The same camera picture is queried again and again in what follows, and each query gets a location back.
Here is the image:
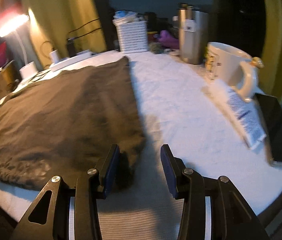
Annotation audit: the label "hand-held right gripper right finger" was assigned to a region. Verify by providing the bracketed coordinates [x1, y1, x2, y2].
[160, 144, 269, 240]

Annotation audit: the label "white mug with yellow print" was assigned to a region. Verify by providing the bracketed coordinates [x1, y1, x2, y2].
[205, 42, 265, 103]

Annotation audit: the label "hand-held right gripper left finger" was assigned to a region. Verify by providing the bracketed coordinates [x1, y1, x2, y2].
[11, 144, 120, 240]

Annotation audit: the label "wide yellow curtain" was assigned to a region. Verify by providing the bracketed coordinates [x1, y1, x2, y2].
[20, 0, 108, 68]

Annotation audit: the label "white power strip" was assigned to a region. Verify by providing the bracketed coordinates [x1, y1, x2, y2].
[49, 50, 93, 72]

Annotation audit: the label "black smartphone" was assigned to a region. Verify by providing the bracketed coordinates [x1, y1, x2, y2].
[254, 93, 282, 167]

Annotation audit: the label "narrow yellow curtain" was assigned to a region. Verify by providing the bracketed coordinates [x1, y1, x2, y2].
[258, 0, 282, 105]

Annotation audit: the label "looped black charging cable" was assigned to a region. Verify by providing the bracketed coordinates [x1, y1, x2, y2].
[29, 41, 57, 83]

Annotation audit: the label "stainless steel bottle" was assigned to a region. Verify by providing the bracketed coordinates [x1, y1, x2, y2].
[177, 3, 209, 65]

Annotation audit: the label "thin black charger cable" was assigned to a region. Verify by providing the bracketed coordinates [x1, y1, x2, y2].
[68, 17, 100, 40]

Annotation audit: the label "blue and white packets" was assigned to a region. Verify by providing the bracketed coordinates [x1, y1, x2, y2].
[113, 10, 145, 25]

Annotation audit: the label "white tube with blue print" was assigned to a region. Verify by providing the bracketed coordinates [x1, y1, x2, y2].
[201, 81, 267, 154]

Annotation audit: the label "white charger plug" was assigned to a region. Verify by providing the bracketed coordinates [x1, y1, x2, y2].
[50, 50, 60, 64]

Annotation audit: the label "dark olive-brown T-shirt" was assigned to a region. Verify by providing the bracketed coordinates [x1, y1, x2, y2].
[0, 56, 146, 192]

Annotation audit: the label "black charger plug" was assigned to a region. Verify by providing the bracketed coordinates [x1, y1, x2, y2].
[67, 38, 78, 57]

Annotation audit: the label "purple soft object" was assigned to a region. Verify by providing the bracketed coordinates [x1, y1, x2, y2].
[156, 30, 180, 48]

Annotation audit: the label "silver tablet stand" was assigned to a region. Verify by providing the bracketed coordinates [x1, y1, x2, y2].
[0, 60, 15, 72]

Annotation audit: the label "white desk lamp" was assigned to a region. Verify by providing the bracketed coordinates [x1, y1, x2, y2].
[0, 14, 38, 80]

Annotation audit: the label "white slatted plastic basket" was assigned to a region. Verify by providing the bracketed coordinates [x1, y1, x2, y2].
[113, 20, 148, 53]

